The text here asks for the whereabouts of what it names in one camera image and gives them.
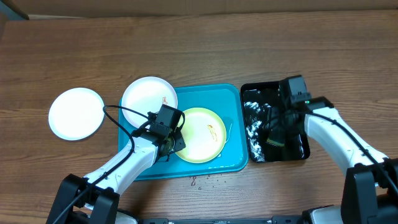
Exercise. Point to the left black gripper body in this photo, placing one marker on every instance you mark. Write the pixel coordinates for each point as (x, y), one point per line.
(178, 141)

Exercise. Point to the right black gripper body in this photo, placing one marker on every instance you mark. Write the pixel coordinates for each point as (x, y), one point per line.
(278, 132)

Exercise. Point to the green yellow sponge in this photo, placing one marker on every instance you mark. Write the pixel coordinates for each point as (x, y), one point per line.
(276, 142)

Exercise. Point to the yellow plate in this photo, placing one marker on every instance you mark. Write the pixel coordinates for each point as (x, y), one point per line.
(204, 134)

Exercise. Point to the white plate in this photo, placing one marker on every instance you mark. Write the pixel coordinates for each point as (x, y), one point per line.
(148, 94)
(76, 114)

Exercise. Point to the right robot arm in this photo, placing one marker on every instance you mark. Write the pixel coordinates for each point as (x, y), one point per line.
(370, 189)

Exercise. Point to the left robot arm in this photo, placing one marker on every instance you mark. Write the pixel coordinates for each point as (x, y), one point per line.
(94, 198)

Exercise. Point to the black plastic tray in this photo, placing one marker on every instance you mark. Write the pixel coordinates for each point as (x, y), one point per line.
(255, 98)

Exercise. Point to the teal plastic tray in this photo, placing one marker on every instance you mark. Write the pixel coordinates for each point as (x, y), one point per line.
(224, 100)

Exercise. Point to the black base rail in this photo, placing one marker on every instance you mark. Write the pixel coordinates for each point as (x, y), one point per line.
(278, 219)

